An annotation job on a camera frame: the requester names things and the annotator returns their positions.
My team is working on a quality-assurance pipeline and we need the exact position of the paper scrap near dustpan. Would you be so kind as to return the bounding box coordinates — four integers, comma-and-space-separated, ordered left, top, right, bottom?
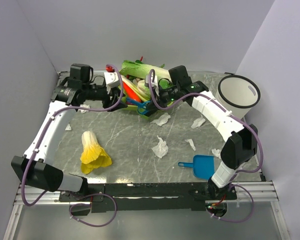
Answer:
211, 148, 221, 159

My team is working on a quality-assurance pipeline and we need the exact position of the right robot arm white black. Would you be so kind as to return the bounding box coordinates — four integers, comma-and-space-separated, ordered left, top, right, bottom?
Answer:
145, 65, 260, 199

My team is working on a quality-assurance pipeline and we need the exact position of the short napa cabbage toy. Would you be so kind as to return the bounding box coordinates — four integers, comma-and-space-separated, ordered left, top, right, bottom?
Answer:
137, 79, 151, 99

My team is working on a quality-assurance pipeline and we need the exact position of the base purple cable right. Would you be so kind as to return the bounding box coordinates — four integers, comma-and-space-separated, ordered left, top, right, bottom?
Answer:
206, 183, 255, 223

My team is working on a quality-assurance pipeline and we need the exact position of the blue dustpan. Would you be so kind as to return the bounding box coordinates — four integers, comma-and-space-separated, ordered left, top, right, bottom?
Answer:
178, 154, 215, 180

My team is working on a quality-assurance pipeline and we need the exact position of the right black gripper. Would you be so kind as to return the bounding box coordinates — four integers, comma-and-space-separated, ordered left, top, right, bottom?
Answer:
145, 84, 180, 111

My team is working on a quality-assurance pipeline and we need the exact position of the yellow white cabbage toy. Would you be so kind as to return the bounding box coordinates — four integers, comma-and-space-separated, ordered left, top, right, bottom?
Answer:
80, 131, 112, 175

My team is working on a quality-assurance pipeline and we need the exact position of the small paper scrap left edge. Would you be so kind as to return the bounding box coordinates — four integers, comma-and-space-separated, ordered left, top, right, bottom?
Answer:
65, 123, 72, 131

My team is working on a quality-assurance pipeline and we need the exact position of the blue hand brush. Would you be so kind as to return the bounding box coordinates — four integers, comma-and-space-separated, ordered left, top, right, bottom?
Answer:
126, 97, 150, 115

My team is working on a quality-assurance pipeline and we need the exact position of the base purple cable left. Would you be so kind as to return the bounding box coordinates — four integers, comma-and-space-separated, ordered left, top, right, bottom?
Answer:
68, 192, 118, 228

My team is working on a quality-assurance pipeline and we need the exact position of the paper scrap far left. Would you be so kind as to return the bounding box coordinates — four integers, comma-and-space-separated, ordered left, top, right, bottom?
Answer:
78, 104, 91, 114

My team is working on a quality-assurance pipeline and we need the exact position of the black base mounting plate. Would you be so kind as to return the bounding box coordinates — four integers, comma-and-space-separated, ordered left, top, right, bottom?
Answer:
59, 182, 237, 213

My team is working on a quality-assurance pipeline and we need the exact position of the small narrow paper scrap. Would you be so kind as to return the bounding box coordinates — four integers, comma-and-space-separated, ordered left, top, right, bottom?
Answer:
184, 138, 197, 151

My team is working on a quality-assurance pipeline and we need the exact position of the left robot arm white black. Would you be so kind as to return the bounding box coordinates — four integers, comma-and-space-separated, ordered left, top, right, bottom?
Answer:
11, 63, 127, 201

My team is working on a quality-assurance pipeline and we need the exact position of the large centre paper scrap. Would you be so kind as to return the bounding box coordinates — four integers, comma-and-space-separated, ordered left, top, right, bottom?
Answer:
151, 135, 169, 159

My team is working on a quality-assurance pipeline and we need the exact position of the aluminium rail frame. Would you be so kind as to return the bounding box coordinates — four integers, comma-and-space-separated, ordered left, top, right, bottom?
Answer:
2, 181, 290, 240

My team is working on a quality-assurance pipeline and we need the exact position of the paper scrap right of centre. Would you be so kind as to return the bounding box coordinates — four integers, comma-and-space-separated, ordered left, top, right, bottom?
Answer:
191, 115, 206, 129

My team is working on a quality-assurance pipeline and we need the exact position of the orange carrot toy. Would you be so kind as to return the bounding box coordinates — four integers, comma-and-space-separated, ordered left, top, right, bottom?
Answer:
123, 82, 142, 103

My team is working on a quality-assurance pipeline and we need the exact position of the green vegetable tray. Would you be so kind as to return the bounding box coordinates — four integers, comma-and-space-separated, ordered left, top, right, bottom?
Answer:
118, 74, 176, 118

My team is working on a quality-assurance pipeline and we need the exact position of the paper scrap near tray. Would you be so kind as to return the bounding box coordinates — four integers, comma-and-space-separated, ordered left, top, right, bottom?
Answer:
150, 112, 171, 127

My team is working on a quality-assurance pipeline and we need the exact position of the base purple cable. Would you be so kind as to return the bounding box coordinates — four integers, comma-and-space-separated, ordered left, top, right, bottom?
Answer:
206, 183, 255, 223
68, 192, 118, 228

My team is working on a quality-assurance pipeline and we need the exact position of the long napa cabbage toy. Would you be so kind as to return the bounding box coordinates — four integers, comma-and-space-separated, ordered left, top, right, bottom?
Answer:
119, 60, 171, 80

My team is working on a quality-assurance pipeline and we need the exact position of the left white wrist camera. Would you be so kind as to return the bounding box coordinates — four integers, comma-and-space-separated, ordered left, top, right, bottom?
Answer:
104, 72, 121, 89

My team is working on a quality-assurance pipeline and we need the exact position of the white trash bin black rim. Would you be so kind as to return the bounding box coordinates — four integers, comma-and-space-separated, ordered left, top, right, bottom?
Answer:
215, 74, 261, 119

